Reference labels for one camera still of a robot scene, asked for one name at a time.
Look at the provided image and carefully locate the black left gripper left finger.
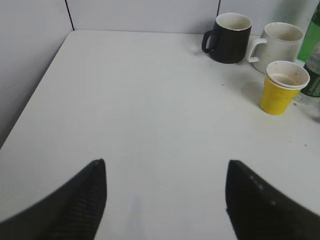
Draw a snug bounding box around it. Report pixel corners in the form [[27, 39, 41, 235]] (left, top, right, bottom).
[[0, 159, 107, 240]]

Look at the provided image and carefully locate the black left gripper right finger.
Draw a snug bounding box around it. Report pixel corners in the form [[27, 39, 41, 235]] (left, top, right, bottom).
[[225, 160, 320, 240]]

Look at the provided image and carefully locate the yellow paper cup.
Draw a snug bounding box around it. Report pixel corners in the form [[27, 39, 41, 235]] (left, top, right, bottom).
[[259, 60, 310, 115]]

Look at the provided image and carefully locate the clear water bottle green label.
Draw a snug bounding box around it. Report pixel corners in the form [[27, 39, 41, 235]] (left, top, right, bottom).
[[300, 42, 320, 98]]

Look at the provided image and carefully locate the white ceramic mug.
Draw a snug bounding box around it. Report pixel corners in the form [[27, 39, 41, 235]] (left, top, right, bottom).
[[245, 22, 304, 74]]

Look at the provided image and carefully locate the black ceramic mug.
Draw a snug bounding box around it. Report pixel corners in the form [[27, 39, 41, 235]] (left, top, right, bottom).
[[201, 12, 252, 64]]

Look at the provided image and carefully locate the green soda bottle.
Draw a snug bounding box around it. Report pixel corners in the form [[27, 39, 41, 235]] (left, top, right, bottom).
[[297, 3, 320, 62]]

